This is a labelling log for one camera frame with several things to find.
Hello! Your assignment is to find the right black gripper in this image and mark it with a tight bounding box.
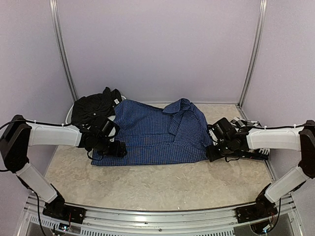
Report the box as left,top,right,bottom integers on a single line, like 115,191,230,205
205,140,233,162

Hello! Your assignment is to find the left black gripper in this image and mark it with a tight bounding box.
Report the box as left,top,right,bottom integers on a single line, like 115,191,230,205
94,136,127,158

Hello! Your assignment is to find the blue checked long sleeve shirt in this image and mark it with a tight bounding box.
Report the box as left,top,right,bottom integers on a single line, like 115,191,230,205
91,98,213,167

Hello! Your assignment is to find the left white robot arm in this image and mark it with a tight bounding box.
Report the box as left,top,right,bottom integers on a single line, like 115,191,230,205
0,115,126,219

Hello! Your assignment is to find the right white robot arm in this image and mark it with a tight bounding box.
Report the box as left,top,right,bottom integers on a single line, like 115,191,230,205
207,118,315,218

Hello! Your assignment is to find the black striped shirt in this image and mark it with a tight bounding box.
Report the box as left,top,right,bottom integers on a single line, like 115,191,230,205
71,87,123,125

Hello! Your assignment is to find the black white plaid folded shirt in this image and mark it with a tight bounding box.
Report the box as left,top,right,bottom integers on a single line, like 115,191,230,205
230,117,270,160

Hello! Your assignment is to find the white plastic basket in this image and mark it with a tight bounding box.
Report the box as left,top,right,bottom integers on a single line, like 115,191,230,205
65,99,120,124

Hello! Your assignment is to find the front aluminium rail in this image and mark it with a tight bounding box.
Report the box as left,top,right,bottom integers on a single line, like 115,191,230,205
23,194,303,236

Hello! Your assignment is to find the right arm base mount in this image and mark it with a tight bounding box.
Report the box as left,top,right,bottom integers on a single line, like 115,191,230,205
235,201,278,223

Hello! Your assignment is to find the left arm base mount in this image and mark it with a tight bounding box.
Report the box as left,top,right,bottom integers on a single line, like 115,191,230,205
42,201,86,224

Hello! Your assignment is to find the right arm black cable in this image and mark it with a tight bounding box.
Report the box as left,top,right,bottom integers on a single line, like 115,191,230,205
251,196,283,233

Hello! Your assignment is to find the right aluminium frame post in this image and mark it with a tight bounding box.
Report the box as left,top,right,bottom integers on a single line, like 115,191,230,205
238,0,268,109

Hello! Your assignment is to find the aluminium frame post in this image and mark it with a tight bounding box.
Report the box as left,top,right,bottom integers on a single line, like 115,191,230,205
49,0,79,102
238,0,268,109

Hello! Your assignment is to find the left aluminium frame post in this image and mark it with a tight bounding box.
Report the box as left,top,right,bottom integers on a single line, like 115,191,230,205
49,0,79,102

